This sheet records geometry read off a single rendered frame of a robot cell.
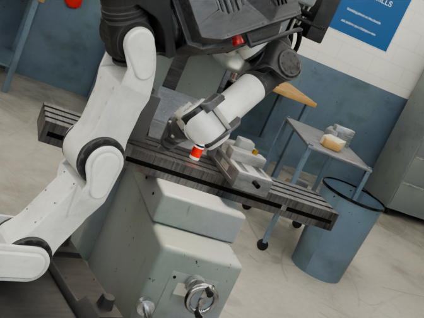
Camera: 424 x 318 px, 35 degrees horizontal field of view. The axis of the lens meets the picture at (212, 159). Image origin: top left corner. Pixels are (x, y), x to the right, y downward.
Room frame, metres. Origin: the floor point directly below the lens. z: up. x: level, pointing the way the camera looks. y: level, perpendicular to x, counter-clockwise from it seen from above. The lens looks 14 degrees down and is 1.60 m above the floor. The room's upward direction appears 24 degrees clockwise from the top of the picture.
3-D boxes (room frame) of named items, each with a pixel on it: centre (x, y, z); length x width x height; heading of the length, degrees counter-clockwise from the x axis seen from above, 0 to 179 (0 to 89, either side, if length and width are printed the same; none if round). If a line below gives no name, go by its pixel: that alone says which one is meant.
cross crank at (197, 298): (2.07, -0.14, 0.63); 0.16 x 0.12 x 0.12; 22
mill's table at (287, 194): (2.53, 0.04, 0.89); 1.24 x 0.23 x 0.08; 112
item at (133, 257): (2.51, 0.04, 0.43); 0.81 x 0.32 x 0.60; 22
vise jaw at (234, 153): (2.54, -0.12, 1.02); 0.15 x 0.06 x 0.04; 114
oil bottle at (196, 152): (2.53, 0.07, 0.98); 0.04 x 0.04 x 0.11
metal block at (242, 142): (2.59, -0.09, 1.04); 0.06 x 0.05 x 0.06; 114
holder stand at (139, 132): (2.43, 0.39, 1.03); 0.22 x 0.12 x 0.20; 120
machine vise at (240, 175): (2.57, -0.11, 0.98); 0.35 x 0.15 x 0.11; 24
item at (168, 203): (2.54, 0.04, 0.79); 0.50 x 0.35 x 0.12; 22
